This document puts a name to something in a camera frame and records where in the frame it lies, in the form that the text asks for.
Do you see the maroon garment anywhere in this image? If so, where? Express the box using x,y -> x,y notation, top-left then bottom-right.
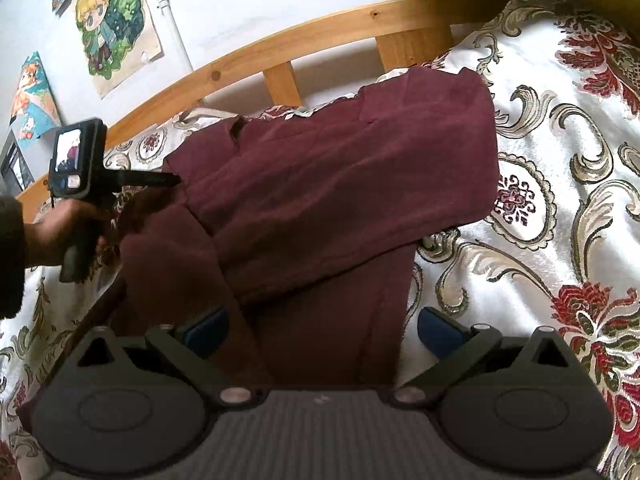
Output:
19,66 -> 501,430

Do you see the dark left sleeve forearm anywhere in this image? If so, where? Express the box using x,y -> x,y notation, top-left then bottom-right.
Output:
0,196 -> 26,320

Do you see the person's left hand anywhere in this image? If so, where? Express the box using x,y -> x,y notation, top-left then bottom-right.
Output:
24,200 -> 112,268

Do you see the orange blue cartoon poster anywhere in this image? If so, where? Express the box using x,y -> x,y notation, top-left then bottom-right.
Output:
9,51 -> 61,148

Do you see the anime girl green poster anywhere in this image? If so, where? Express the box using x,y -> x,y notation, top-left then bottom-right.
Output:
75,0 -> 163,98

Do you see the wooden bed headboard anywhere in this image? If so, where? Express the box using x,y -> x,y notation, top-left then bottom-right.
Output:
14,0 -> 532,224

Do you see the dark window frame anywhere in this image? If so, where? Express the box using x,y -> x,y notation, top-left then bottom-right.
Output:
0,132 -> 35,197

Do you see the white wall pipe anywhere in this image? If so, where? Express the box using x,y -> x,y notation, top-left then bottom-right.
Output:
156,0 -> 193,74

